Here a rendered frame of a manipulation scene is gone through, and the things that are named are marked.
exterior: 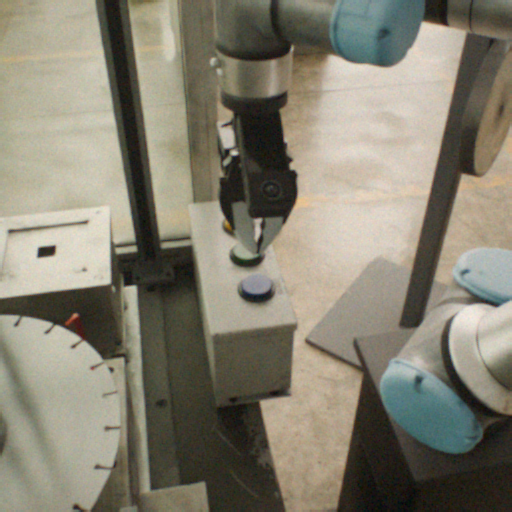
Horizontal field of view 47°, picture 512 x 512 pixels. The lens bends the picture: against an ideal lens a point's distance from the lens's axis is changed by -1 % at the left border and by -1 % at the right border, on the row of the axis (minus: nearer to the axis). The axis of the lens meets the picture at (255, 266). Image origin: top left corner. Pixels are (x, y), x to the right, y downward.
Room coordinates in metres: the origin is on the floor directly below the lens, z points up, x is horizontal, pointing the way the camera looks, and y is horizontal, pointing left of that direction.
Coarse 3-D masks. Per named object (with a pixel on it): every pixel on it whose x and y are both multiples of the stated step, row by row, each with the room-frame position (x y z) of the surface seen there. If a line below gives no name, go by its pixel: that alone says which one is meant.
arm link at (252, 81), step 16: (224, 64) 0.56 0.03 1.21; (240, 64) 0.55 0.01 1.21; (256, 64) 0.54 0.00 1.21; (272, 64) 0.55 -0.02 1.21; (288, 64) 0.56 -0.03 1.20; (224, 80) 0.56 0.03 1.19; (240, 80) 0.55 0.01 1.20; (256, 80) 0.54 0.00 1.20; (272, 80) 0.55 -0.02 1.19; (288, 80) 0.56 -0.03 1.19; (240, 96) 0.55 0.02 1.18; (256, 96) 0.54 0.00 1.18; (272, 96) 0.55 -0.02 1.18
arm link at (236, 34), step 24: (216, 0) 0.57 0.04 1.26; (240, 0) 0.54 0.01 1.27; (264, 0) 0.53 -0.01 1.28; (216, 24) 0.57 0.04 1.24; (240, 24) 0.55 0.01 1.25; (264, 24) 0.53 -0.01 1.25; (216, 48) 0.57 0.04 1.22; (240, 48) 0.55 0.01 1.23; (264, 48) 0.54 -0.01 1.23; (288, 48) 0.56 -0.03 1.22
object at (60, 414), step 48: (0, 336) 0.44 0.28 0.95; (48, 336) 0.44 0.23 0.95; (0, 384) 0.37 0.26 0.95; (48, 384) 0.37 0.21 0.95; (96, 384) 0.37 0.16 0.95; (48, 432) 0.31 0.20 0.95; (96, 432) 0.32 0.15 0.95; (0, 480) 0.27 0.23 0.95; (48, 480) 0.27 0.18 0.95; (96, 480) 0.27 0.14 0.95
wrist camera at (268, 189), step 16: (240, 128) 0.55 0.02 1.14; (256, 128) 0.55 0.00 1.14; (272, 128) 0.55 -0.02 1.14; (240, 144) 0.54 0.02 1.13; (256, 144) 0.53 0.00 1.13; (272, 144) 0.54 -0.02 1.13; (256, 160) 0.52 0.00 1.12; (272, 160) 0.52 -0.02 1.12; (256, 176) 0.50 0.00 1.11; (272, 176) 0.50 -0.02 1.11; (288, 176) 0.51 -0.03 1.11; (256, 192) 0.49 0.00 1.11; (272, 192) 0.48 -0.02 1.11; (288, 192) 0.49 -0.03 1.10; (256, 208) 0.47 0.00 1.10; (272, 208) 0.48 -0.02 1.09; (288, 208) 0.48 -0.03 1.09
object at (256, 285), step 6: (252, 276) 0.58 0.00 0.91; (258, 276) 0.58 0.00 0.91; (264, 276) 0.58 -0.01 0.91; (246, 282) 0.57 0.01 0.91; (252, 282) 0.57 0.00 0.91; (258, 282) 0.57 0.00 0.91; (264, 282) 0.57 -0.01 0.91; (270, 282) 0.57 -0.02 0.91; (246, 288) 0.56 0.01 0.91; (252, 288) 0.56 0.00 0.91; (258, 288) 0.56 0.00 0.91; (264, 288) 0.56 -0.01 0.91; (270, 288) 0.56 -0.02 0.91; (246, 294) 0.55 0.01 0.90; (252, 294) 0.55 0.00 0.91; (258, 294) 0.55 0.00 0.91; (264, 294) 0.55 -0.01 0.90
